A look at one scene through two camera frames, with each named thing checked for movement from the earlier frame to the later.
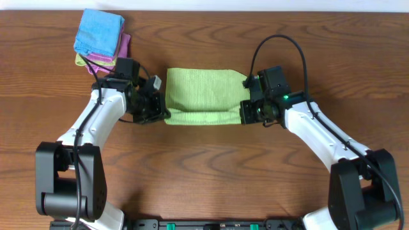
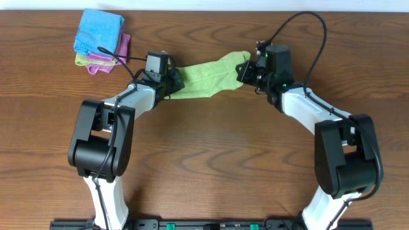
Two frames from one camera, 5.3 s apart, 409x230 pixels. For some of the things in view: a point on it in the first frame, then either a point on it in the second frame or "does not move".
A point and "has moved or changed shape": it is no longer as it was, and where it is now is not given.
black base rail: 183,224 does not move
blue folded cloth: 99,32 does not move
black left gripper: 158,113 to 177,81
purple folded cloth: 122,52 does not move
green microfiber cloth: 204,96 has moved or changed shape
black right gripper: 245,114 to 249,66
